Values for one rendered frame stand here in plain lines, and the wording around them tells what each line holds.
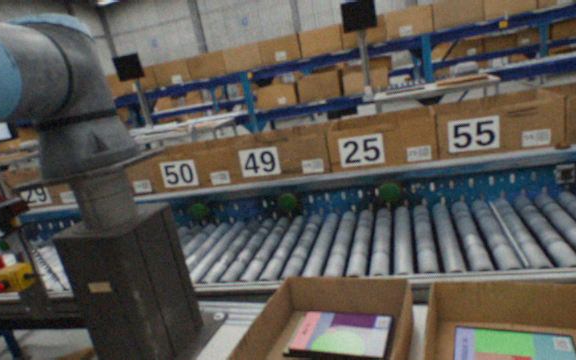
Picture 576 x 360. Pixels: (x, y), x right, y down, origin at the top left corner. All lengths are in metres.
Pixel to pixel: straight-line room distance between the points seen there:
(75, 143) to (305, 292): 0.57
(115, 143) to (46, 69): 0.17
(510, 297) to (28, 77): 0.90
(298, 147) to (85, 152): 0.97
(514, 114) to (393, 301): 0.89
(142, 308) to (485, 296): 0.67
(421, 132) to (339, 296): 0.81
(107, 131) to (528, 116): 1.30
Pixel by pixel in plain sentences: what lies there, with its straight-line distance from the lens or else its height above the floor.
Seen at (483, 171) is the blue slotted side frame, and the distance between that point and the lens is 1.61.
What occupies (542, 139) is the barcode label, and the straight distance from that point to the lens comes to 1.66.
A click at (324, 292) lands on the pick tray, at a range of 0.98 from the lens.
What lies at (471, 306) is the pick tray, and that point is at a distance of 0.93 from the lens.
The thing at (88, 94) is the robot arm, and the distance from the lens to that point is 0.87.
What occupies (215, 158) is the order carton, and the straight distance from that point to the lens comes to 1.76.
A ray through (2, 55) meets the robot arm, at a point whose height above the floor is 1.39.
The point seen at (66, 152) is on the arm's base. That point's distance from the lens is 0.86.
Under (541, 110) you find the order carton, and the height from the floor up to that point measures 1.02.
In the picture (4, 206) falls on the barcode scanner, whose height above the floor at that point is 1.08.
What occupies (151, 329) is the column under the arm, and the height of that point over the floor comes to 0.86.
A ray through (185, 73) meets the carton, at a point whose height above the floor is 1.51.
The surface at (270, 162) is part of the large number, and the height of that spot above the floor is 0.96.
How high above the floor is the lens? 1.31
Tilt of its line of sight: 17 degrees down
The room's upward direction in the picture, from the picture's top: 11 degrees counter-clockwise
